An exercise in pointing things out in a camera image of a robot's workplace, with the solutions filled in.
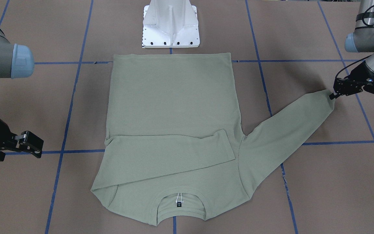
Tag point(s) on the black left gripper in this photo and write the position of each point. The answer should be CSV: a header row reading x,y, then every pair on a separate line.
x,y
362,72

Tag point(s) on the green long-sleeve shirt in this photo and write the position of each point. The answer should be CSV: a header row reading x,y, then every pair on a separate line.
x,y
174,140

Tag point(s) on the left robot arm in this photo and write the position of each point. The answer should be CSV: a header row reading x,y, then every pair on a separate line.
x,y
362,38

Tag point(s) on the white pedestal base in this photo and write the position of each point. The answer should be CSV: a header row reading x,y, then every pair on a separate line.
x,y
170,24

